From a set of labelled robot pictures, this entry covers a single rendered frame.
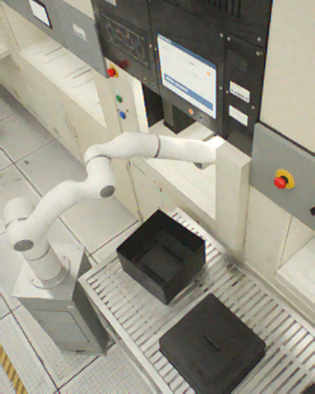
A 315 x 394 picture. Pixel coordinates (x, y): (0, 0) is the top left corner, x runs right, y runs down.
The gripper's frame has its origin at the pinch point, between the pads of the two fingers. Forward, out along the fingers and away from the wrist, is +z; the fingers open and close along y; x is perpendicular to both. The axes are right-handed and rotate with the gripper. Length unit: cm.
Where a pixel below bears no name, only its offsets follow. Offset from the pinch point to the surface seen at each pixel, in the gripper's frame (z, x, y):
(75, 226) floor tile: -65, -119, -99
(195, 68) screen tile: -31, 44, 1
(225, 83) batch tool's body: -31, 45, 14
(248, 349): -61, -33, 58
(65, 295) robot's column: -100, -43, -13
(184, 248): -47, -42, 6
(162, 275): -63, -42, 10
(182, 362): -82, -33, 45
